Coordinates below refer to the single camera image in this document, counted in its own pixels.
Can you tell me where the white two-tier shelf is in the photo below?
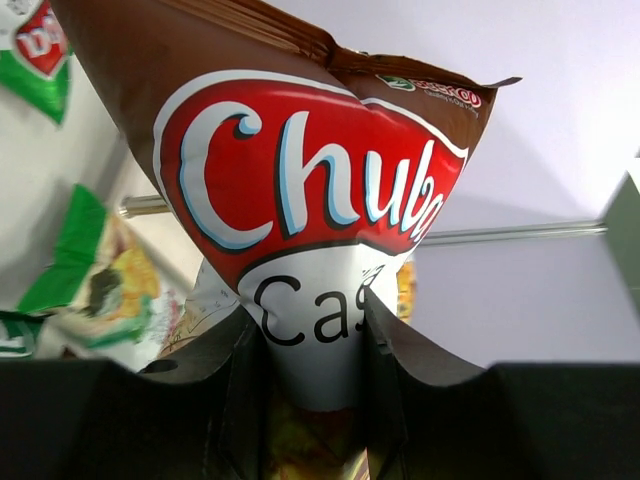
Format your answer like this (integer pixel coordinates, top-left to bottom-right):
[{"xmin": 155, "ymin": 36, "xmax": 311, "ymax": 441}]
[{"xmin": 113, "ymin": 168, "xmax": 639, "ymax": 293}]

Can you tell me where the green Chuba bag far left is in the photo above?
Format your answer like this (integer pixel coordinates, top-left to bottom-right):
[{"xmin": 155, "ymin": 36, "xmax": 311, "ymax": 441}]
[{"xmin": 1, "ymin": 0, "xmax": 71, "ymax": 125}]

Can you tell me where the brown Chuba bag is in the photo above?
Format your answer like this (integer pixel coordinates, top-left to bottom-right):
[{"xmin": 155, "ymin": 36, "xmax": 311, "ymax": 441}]
[{"xmin": 52, "ymin": 1, "xmax": 499, "ymax": 479}]

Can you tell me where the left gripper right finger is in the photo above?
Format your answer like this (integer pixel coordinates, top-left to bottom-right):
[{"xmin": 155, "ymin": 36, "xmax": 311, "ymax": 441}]
[{"xmin": 363, "ymin": 288, "xmax": 484, "ymax": 479}]

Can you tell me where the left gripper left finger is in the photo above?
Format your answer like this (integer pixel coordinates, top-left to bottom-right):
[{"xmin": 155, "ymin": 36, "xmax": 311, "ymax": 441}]
[{"xmin": 140, "ymin": 309, "xmax": 270, "ymax": 479}]

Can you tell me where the green chuba bag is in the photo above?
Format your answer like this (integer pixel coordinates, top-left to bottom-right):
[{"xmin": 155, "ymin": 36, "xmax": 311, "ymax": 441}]
[
  {"xmin": 1, "ymin": 0, "xmax": 71, "ymax": 125},
  {"xmin": 17, "ymin": 184, "xmax": 176, "ymax": 348}
]

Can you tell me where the green Chuba bag centre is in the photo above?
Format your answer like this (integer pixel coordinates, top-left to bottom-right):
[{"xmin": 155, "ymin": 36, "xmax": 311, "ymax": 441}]
[{"xmin": 17, "ymin": 184, "xmax": 176, "ymax": 348}]

